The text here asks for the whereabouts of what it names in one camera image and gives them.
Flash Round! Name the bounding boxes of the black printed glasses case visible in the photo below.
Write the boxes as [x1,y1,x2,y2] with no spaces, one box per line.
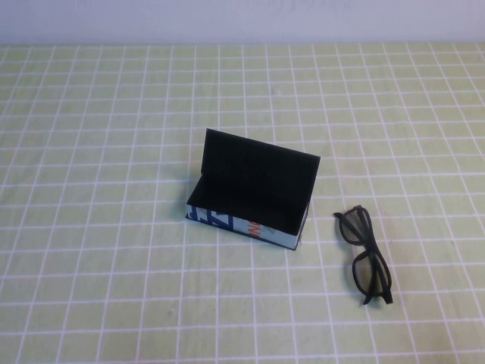
[184,127,322,252]

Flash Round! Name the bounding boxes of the black framed glasses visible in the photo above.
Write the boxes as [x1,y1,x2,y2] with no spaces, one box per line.
[333,205,395,307]

